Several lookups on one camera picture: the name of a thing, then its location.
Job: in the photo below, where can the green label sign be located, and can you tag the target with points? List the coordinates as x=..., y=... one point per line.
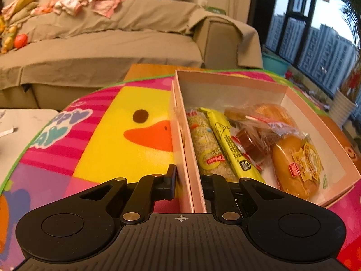
x=215, y=10

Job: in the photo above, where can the round pastry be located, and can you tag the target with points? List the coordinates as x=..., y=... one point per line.
x=297, y=165

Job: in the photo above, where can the colourful cartoon play mat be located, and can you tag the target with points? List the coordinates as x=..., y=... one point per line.
x=123, y=130

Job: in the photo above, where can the white ribbed planter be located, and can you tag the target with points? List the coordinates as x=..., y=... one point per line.
x=341, y=108

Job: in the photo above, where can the bread bun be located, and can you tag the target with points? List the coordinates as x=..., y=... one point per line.
x=275, y=112

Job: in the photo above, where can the yellow plush toys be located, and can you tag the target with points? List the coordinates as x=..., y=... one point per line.
x=10, y=16

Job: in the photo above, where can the brown swirl lollipop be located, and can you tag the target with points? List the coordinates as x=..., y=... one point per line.
x=250, y=131

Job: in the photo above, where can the beige covered sofa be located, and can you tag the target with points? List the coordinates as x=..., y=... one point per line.
x=67, y=57

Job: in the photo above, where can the rice cracker bar packet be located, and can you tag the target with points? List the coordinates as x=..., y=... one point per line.
x=210, y=158

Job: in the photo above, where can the yellow snack stick packet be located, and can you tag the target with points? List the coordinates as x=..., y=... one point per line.
x=221, y=128

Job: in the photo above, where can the pile of baby clothes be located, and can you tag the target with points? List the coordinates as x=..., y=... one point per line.
x=73, y=7

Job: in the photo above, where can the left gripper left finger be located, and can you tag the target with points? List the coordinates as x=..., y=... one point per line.
x=141, y=197

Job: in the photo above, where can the teal plastic bucket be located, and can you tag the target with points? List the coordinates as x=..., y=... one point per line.
x=275, y=64

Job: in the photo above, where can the orange toy ball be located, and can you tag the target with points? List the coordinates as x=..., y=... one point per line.
x=20, y=41

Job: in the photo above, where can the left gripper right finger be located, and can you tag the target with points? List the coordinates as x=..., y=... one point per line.
x=223, y=205

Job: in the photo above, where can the pink cardboard gift box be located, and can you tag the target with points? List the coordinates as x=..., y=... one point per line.
x=191, y=89

